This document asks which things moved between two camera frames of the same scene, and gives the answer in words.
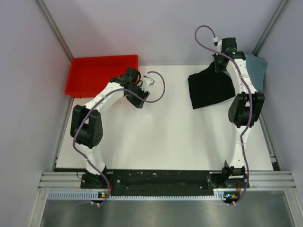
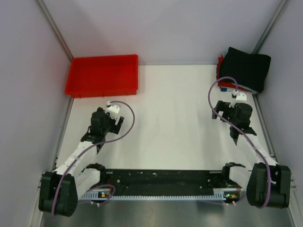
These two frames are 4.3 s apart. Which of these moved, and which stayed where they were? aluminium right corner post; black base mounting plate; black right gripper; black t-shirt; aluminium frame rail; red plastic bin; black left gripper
Moved: black left gripper; black right gripper; black t-shirt
Stayed: black base mounting plate; red plastic bin; aluminium frame rail; aluminium right corner post
